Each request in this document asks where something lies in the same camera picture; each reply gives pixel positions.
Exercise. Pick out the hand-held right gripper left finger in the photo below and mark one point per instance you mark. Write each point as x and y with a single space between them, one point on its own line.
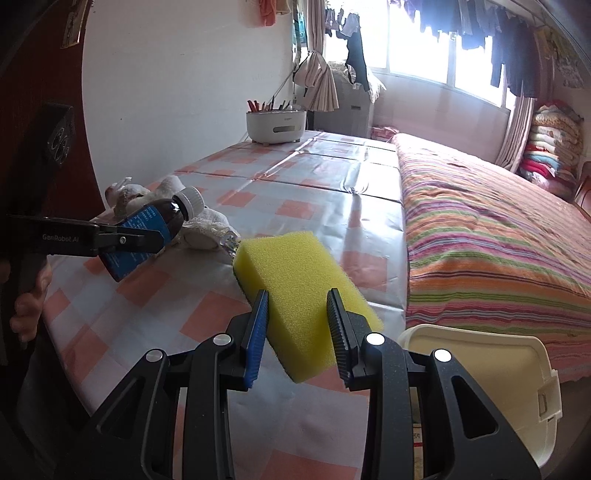
256 341

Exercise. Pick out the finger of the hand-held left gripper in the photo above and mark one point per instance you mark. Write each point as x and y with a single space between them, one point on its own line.
129 240

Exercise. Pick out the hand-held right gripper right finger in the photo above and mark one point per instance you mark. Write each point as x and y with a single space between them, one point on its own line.
339 341

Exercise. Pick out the brown bottle with blue label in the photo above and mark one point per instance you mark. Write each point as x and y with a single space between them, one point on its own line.
147 219

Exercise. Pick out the yellow sponge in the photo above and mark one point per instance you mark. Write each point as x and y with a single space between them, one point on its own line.
295 277

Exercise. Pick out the cream plastic bin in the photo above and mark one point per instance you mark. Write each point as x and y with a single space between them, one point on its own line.
485 369

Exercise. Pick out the person's left hand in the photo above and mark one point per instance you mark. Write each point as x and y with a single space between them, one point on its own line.
27 316

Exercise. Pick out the crumpled white tissue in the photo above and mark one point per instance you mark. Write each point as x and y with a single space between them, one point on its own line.
168 189
127 196

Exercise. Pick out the silver foil blister pack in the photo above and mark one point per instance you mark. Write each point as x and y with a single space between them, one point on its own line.
231 242

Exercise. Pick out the checked plastic tablecloth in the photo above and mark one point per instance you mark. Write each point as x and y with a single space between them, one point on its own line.
300 184

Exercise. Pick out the dark red door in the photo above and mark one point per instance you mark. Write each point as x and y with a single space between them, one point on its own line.
27 69

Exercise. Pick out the bed with striped sheet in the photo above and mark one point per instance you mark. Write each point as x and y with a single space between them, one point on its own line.
485 240

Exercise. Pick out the white round utensil holder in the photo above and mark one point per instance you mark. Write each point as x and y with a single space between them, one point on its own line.
277 127

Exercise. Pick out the bundle of utensils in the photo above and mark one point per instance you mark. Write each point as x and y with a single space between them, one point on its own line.
272 106

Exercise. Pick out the pink folded cloth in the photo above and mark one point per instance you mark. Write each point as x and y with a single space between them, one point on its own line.
385 134

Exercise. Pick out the paper poster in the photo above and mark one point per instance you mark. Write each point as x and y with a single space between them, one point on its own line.
74 23

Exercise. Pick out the white standing air conditioner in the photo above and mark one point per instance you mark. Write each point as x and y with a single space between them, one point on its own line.
351 110

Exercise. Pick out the tied pink striped curtain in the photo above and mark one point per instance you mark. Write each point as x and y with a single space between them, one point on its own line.
318 83

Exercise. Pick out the orange hanging cloth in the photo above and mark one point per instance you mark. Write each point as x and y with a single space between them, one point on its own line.
272 11

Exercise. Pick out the blue printed bag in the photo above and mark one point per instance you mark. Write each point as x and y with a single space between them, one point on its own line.
299 27

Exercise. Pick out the red wooden headboard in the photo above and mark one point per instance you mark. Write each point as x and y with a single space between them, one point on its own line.
584 189

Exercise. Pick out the stack of folded blankets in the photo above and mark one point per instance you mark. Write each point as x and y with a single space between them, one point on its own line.
554 147

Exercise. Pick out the black hanging garment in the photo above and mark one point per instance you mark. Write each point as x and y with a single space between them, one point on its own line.
355 50

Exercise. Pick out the window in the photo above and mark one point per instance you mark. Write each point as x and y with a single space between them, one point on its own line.
415 50

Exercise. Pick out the small hanging garments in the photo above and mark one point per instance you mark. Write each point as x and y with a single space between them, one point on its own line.
341 23

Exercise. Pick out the row of hanging clothes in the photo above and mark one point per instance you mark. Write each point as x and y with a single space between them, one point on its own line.
512 46

